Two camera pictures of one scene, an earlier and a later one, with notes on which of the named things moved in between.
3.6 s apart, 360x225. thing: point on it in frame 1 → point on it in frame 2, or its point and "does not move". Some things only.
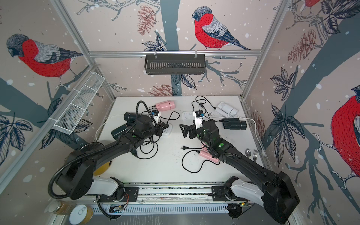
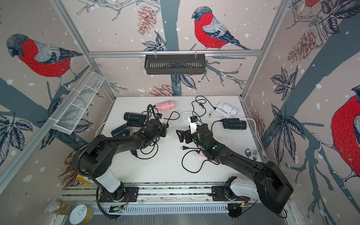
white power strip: (168, 131) does not move
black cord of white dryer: (202, 103) does not move
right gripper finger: (192, 131) → (188, 138)
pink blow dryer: (165, 106) does not move
